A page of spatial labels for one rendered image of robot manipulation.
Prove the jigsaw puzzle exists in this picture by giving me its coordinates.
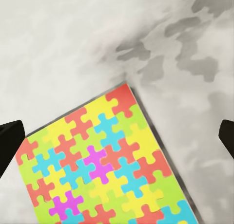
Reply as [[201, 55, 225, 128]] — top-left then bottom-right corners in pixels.
[[15, 83, 199, 224]]

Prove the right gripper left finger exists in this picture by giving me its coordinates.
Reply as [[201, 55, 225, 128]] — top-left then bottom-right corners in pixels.
[[0, 120, 25, 178]]

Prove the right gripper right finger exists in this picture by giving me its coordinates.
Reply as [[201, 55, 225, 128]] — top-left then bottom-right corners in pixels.
[[218, 120, 234, 159]]

